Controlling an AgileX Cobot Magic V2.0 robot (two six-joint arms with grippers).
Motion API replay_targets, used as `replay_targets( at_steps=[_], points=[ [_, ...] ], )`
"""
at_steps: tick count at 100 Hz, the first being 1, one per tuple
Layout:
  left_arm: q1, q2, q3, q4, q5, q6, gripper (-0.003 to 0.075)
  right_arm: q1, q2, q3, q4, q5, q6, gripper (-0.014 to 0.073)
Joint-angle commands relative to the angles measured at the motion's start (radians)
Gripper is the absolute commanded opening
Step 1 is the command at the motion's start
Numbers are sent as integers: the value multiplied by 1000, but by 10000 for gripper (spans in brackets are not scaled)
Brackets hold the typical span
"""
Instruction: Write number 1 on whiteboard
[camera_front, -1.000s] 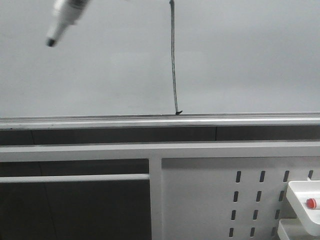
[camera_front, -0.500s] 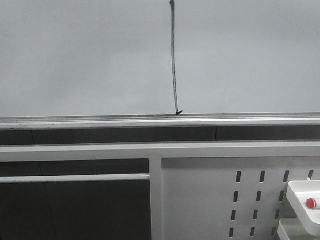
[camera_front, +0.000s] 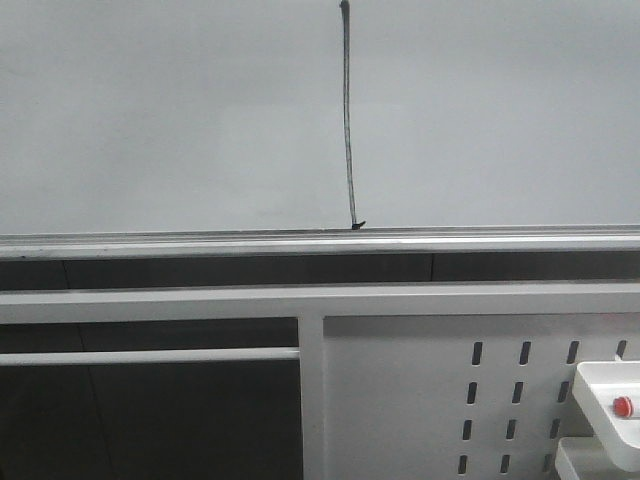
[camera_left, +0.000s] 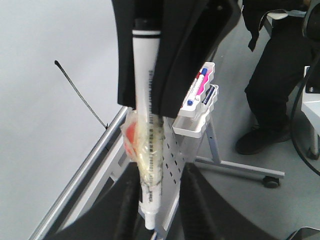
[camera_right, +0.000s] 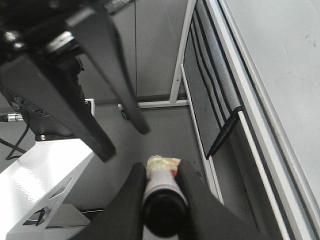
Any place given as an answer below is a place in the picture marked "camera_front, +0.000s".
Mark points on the red capped whiteboard marker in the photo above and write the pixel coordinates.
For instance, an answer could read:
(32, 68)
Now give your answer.
(626, 407)

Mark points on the grey metal pegboard stand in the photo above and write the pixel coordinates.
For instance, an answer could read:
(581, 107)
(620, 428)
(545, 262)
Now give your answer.
(376, 382)

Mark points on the white plastic marker tray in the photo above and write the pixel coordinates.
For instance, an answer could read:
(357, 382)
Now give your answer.
(595, 387)

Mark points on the lower white plastic tray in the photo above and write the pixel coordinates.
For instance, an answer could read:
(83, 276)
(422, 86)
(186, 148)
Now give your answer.
(584, 458)

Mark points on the white whiteboard with aluminium frame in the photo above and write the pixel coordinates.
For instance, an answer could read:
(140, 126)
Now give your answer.
(139, 128)

